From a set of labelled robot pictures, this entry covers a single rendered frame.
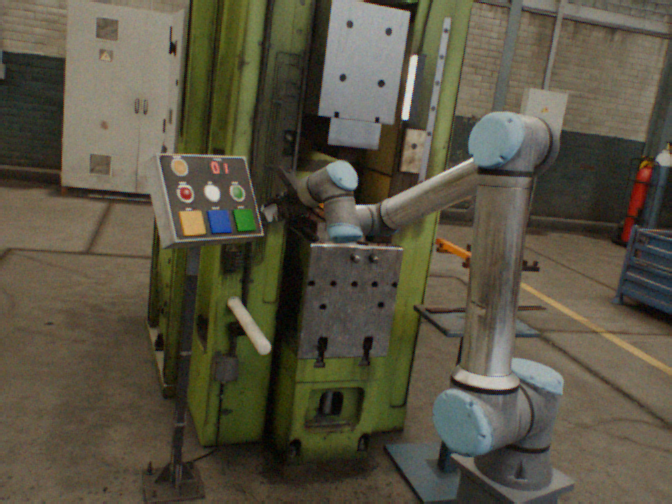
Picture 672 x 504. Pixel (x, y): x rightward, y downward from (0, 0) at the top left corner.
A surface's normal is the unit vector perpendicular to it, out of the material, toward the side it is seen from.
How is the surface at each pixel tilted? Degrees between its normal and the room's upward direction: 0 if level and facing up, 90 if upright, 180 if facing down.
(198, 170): 60
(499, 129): 82
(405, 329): 90
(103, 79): 90
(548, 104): 90
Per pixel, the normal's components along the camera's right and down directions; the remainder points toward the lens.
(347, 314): 0.37, 0.26
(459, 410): -0.77, 0.13
